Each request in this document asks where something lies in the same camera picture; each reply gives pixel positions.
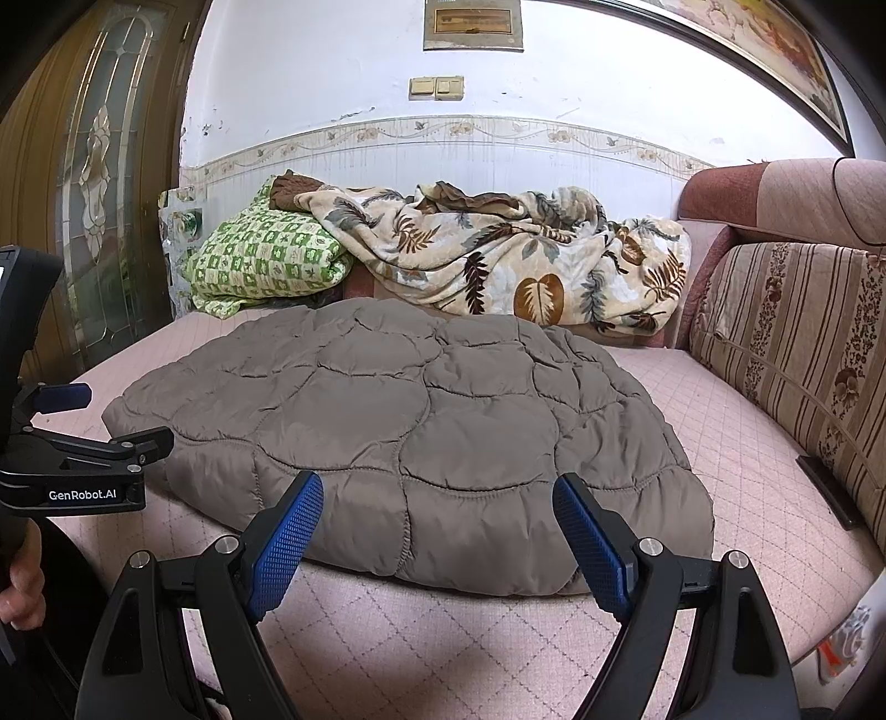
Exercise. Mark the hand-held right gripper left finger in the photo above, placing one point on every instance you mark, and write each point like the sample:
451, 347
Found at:
287, 547

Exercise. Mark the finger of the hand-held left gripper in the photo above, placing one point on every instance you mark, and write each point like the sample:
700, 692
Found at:
66, 398
124, 443

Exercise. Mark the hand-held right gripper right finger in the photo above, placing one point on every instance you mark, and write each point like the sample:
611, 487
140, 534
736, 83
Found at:
588, 547

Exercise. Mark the grey puffer jacket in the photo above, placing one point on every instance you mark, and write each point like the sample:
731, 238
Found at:
415, 415

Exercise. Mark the person's left hand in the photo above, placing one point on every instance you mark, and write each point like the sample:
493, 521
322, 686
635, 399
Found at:
24, 588

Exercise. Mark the plastic-wrapped package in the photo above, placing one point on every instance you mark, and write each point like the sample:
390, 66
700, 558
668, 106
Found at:
176, 235

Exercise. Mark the wooden door with glass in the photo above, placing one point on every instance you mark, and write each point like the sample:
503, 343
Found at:
41, 173

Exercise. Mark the green patterned pillow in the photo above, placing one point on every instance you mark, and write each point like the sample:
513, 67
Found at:
263, 256

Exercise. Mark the flat black object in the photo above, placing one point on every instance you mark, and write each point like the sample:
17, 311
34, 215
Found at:
827, 491

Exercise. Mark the brown pillow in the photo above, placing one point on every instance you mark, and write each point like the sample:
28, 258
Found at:
360, 284

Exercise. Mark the white orange object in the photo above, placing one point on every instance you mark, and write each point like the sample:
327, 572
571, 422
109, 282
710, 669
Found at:
841, 651

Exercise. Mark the striped sofa back cushion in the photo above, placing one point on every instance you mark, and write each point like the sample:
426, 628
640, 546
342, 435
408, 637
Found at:
796, 332

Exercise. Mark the leaf-print blanket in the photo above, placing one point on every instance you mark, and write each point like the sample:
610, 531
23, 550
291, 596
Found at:
484, 256

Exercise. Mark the beige light switch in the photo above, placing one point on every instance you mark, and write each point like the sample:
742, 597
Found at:
450, 88
422, 88

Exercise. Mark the metal wall panel box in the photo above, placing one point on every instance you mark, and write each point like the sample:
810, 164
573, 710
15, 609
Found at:
471, 28

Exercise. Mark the framed wall painting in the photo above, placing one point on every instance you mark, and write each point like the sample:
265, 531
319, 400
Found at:
782, 41

